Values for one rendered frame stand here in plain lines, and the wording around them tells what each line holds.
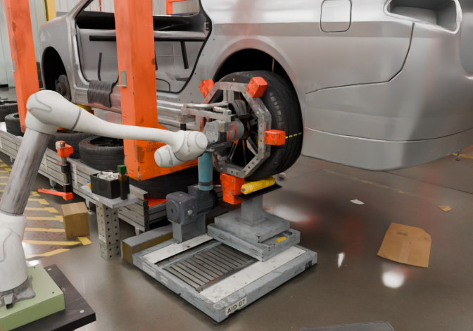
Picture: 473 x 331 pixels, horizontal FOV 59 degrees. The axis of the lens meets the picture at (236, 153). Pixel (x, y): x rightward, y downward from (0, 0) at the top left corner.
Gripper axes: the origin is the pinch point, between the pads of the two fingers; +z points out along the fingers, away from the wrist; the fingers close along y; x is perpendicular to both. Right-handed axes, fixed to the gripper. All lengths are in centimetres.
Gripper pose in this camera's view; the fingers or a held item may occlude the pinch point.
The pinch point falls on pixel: (223, 144)
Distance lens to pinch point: 218.9
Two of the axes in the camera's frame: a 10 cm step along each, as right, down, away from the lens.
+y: 7.0, 1.8, -6.9
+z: 7.1, -1.8, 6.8
